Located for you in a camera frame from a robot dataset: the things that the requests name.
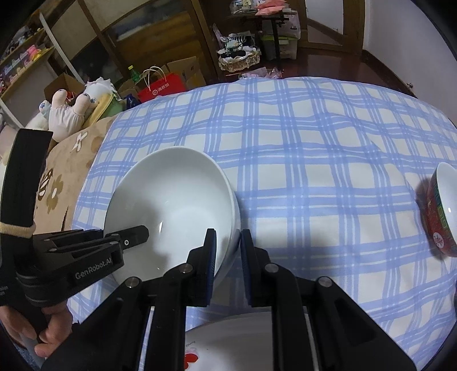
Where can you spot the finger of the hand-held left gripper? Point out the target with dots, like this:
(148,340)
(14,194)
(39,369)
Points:
(132,239)

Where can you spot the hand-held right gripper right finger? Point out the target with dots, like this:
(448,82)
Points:
(246,271)

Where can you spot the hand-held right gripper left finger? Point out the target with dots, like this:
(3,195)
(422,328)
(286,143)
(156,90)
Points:
(210,264)

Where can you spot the plain white bowl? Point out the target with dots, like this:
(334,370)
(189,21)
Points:
(171,185)

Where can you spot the white cherry print plate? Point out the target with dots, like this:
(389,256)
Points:
(232,342)

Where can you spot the red patterned bowl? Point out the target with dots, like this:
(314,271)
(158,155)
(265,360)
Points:
(433,217)

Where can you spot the person's left hand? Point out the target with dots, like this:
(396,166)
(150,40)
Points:
(55,331)

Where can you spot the cream plush toy with paws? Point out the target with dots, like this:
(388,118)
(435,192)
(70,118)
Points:
(39,116)

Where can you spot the white and pink plush toy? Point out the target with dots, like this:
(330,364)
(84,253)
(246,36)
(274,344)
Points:
(71,114)

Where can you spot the cardboard box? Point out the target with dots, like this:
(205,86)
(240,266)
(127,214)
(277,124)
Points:
(60,87)
(187,71)

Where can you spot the yellow green cushion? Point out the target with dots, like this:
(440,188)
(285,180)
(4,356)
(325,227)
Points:
(105,108)

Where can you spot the white fluffy plush toy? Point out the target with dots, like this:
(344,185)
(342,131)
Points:
(101,89)

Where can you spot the white toy shelf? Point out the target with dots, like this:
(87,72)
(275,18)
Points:
(28,53)

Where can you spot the blue checked cloth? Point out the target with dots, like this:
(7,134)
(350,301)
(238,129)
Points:
(321,160)

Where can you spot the green bottle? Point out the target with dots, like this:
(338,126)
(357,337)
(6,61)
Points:
(135,75)

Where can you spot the red paper bag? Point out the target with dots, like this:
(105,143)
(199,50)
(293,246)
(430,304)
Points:
(164,89)

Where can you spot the wooden glass door cabinet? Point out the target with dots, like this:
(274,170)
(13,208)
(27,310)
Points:
(150,32)

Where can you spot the woven basket with socks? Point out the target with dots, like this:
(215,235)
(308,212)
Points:
(239,59)

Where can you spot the clear plastic storage box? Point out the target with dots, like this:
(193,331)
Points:
(285,48)

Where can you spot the black stand table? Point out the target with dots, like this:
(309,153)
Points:
(276,39)

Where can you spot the pink packet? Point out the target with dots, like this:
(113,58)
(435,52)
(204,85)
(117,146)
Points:
(271,7)

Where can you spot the wooden door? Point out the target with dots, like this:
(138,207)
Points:
(332,21)

